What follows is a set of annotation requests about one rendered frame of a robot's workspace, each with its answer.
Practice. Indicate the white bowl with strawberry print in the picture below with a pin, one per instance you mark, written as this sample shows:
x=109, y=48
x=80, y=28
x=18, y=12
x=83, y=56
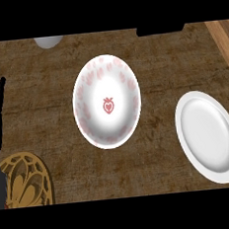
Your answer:
x=107, y=102

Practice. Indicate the plain white plate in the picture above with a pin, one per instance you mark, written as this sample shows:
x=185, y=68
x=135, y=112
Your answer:
x=208, y=137

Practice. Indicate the white rounded object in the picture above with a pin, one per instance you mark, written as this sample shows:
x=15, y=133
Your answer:
x=48, y=41

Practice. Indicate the golden openwork trivet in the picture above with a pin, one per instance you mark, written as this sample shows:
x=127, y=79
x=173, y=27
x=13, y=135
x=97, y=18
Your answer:
x=25, y=183

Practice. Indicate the brown woven placemat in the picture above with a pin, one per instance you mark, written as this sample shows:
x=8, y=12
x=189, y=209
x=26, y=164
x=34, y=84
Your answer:
x=138, y=68

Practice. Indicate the black appliance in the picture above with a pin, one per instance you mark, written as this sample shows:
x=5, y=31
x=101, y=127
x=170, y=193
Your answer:
x=159, y=29

